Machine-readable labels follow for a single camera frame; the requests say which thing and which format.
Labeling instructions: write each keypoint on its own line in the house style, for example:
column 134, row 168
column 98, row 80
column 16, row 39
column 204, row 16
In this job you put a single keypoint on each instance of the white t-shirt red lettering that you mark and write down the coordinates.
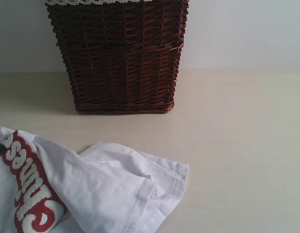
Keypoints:
column 107, row 188

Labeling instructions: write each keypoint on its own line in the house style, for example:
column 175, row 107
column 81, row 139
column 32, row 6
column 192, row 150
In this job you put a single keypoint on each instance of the dark red wicker basket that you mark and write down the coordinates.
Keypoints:
column 121, row 58

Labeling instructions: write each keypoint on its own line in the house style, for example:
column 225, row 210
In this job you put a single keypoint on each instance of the grey lace-trimmed basket liner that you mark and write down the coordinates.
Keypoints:
column 89, row 2

